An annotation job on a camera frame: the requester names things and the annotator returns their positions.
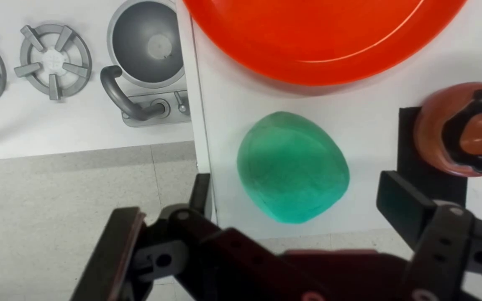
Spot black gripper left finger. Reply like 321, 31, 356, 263
72, 205, 147, 301

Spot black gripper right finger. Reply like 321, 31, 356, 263
375, 168, 440, 250

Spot green round plushie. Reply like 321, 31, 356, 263
236, 110, 351, 225

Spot orange plate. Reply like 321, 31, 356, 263
182, 0, 470, 88

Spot black tape patch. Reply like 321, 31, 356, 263
396, 105, 468, 207

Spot brown toy donut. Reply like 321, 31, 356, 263
411, 80, 482, 178

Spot white toy stove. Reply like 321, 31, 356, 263
0, 0, 197, 161

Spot white tray board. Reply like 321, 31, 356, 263
174, 0, 482, 240

